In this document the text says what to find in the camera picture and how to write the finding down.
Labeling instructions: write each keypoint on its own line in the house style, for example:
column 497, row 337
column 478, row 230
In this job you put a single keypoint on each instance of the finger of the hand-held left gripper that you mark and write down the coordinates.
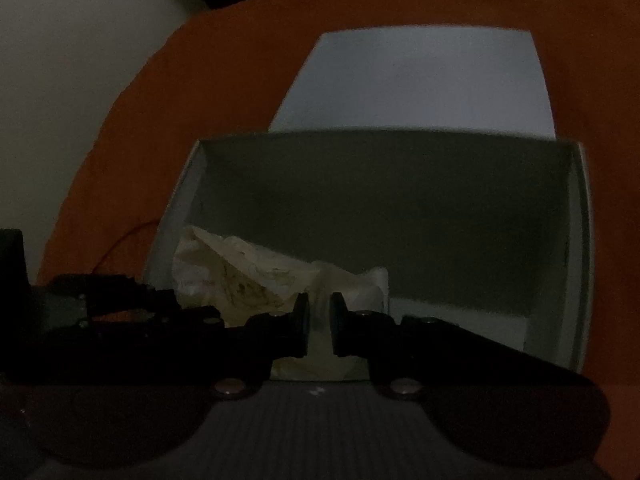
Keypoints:
column 115, row 290

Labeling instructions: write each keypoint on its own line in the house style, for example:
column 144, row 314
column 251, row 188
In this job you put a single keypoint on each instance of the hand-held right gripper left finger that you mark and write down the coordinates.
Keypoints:
column 301, row 327

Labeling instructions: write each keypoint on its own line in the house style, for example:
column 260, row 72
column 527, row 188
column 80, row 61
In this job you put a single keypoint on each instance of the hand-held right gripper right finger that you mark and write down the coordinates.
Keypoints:
column 339, row 327

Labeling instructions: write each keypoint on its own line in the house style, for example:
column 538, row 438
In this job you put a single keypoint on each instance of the white cardboard box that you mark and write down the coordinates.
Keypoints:
column 400, row 210

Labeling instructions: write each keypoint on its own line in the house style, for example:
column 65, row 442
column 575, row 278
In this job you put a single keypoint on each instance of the white box lid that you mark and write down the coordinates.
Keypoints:
column 415, row 85

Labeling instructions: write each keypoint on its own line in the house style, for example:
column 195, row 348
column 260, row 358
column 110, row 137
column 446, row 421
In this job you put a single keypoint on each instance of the orange cloth desktop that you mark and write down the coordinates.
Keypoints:
column 600, row 85

